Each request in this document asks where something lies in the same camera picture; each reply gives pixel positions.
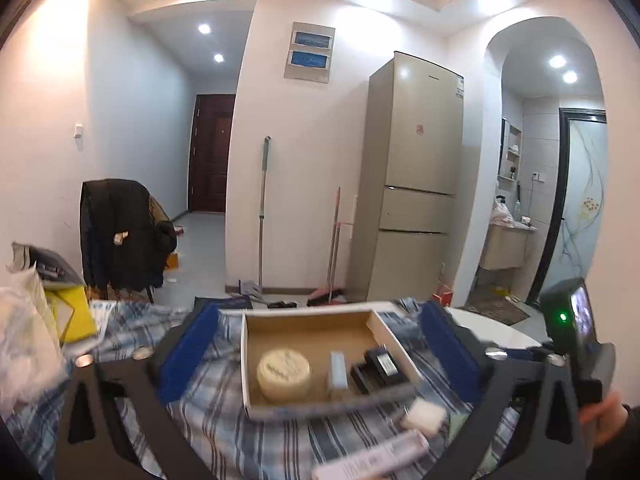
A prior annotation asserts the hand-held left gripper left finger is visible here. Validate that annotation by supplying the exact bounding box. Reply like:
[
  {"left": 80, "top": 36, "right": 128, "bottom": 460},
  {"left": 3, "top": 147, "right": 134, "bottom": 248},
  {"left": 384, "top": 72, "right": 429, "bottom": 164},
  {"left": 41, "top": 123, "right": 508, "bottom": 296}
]
[{"left": 52, "top": 304, "right": 221, "bottom": 480}]

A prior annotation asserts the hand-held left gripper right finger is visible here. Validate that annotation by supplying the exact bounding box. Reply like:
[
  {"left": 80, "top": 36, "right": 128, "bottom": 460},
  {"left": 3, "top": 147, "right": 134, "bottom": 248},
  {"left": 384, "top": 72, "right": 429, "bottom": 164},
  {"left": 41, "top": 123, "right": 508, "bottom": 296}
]
[{"left": 415, "top": 301, "right": 588, "bottom": 480}]

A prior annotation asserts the black box with white label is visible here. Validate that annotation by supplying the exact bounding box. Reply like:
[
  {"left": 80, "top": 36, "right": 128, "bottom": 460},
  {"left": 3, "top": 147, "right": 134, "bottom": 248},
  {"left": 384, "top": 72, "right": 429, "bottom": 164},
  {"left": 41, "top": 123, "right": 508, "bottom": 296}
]
[{"left": 364, "top": 346, "right": 409, "bottom": 379}]

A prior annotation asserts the white square pad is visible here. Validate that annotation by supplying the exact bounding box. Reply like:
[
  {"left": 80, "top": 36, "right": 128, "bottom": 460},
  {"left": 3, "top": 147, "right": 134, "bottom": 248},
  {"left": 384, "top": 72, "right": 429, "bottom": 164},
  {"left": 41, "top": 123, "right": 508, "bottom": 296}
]
[{"left": 401, "top": 399, "right": 447, "bottom": 433}]

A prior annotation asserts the green card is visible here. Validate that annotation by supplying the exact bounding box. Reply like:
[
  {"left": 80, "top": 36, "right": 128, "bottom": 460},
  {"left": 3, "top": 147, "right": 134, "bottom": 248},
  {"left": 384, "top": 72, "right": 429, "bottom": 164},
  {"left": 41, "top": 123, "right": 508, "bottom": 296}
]
[{"left": 447, "top": 407, "right": 476, "bottom": 446}]

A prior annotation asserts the black frame box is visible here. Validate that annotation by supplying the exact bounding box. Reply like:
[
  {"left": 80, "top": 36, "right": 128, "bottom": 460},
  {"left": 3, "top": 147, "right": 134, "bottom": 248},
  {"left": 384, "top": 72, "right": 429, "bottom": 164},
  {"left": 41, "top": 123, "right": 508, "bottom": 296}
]
[{"left": 350, "top": 362, "right": 401, "bottom": 394}]

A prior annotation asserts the round cream container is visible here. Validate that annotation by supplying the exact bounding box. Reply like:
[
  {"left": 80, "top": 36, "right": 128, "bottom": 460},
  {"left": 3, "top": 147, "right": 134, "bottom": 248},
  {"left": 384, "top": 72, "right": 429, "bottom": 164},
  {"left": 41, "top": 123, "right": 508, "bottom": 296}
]
[{"left": 256, "top": 347, "right": 312, "bottom": 402}]

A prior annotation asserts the pale blue printed carton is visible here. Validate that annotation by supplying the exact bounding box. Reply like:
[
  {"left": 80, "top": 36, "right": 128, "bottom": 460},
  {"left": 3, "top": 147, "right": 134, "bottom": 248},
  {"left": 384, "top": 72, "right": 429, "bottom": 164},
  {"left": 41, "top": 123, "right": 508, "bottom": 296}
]
[{"left": 327, "top": 351, "right": 349, "bottom": 392}]

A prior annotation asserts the long white box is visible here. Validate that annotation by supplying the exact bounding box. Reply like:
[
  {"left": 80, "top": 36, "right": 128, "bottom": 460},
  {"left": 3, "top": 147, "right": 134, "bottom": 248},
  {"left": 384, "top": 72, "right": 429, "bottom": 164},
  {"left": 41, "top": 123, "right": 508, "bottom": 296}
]
[{"left": 311, "top": 431, "right": 431, "bottom": 480}]

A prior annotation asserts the person's right hand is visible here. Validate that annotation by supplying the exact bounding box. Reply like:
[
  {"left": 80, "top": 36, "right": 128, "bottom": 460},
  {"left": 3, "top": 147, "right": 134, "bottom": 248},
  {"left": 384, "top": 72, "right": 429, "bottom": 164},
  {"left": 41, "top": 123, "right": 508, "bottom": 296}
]
[{"left": 580, "top": 392, "right": 631, "bottom": 453}]

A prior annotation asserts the dark navy folder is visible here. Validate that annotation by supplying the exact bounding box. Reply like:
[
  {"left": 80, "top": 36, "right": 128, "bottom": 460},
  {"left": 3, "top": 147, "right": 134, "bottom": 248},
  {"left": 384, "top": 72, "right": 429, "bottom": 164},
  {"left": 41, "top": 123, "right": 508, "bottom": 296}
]
[{"left": 194, "top": 296, "right": 253, "bottom": 311}]

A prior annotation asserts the patterned bath mat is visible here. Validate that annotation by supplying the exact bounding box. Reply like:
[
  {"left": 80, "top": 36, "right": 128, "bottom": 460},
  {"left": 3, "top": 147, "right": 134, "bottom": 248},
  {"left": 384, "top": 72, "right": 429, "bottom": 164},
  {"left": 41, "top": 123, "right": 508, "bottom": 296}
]
[{"left": 457, "top": 285, "right": 531, "bottom": 326}]

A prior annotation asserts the blue plaid cloth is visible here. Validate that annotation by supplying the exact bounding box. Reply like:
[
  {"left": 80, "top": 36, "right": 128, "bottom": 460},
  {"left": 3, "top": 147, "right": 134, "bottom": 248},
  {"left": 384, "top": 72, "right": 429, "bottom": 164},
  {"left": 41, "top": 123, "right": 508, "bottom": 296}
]
[{"left": 7, "top": 297, "right": 521, "bottom": 480}]

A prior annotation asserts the beige vanity cabinet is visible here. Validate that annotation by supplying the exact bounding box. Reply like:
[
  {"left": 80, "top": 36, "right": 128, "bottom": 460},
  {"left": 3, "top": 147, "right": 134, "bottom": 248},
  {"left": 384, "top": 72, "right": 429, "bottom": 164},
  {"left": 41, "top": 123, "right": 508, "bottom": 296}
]
[{"left": 480, "top": 222, "right": 536, "bottom": 271}]

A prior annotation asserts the black framed glass door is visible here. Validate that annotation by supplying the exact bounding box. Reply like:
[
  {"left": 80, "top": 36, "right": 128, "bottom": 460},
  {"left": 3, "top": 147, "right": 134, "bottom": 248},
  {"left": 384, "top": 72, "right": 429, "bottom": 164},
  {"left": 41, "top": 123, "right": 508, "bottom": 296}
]
[{"left": 532, "top": 108, "right": 608, "bottom": 321}]

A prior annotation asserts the yellow folder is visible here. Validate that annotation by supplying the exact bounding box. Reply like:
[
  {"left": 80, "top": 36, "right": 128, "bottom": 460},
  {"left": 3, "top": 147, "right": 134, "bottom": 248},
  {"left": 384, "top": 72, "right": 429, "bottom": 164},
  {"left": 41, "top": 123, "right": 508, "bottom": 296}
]
[{"left": 45, "top": 285, "right": 98, "bottom": 343}]

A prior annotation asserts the black jacket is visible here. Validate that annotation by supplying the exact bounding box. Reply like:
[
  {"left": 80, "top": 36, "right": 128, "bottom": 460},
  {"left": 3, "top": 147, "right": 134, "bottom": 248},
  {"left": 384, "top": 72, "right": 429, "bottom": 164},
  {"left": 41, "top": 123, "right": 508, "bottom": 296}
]
[{"left": 80, "top": 178, "right": 178, "bottom": 293}]

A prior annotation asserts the brown patterned cloth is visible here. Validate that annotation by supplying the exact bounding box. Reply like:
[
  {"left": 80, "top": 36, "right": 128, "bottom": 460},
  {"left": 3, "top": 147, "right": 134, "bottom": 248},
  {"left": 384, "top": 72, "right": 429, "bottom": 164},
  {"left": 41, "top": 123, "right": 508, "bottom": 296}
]
[{"left": 149, "top": 195, "right": 173, "bottom": 226}]

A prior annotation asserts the red broom and dustpan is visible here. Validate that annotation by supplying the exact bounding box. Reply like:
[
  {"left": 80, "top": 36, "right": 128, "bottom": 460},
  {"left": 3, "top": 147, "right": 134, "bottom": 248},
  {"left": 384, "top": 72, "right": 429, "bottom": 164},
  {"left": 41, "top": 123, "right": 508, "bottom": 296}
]
[{"left": 307, "top": 187, "right": 347, "bottom": 307}]

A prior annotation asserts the white plastic bag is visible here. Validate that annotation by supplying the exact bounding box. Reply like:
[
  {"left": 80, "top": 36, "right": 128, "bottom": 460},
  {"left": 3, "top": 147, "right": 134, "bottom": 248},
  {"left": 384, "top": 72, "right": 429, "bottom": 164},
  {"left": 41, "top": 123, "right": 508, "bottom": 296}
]
[{"left": 0, "top": 265, "right": 68, "bottom": 406}]

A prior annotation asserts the dark brown door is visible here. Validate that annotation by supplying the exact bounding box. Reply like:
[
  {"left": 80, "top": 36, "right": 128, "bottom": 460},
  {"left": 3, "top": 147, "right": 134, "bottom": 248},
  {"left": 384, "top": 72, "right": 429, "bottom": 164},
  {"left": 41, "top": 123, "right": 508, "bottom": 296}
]
[{"left": 187, "top": 94, "right": 236, "bottom": 216}]

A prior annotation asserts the beige refrigerator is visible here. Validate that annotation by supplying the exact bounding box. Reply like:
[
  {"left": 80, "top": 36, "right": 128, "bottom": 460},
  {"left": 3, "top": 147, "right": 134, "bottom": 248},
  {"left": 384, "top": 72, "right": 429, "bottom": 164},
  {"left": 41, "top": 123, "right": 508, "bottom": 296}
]
[{"left": 345, "top": 51, "right": 465, "bottom": 303}]

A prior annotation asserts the mop with metal handle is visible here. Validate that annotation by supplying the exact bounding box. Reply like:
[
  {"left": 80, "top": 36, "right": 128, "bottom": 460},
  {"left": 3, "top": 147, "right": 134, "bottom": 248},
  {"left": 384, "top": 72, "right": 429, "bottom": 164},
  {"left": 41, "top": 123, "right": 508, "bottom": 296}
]
[{"left": 256, "top": 136, "right": 273, "bottom": 293}]

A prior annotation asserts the wall niche shelf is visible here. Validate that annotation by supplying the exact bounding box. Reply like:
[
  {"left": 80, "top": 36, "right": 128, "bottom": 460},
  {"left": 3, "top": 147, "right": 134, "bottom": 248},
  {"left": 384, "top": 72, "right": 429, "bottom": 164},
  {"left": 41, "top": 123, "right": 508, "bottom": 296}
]
[{"left": 500, "top": 120, "right": 523, "bottom": 183}]

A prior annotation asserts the wall electrical panel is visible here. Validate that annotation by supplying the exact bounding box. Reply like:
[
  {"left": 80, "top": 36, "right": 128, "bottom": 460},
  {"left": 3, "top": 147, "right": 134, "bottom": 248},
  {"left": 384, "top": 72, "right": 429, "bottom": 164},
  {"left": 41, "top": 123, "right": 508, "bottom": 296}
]
[{"left": 284, "top": 21, "right": 336, "bottom": 84}]

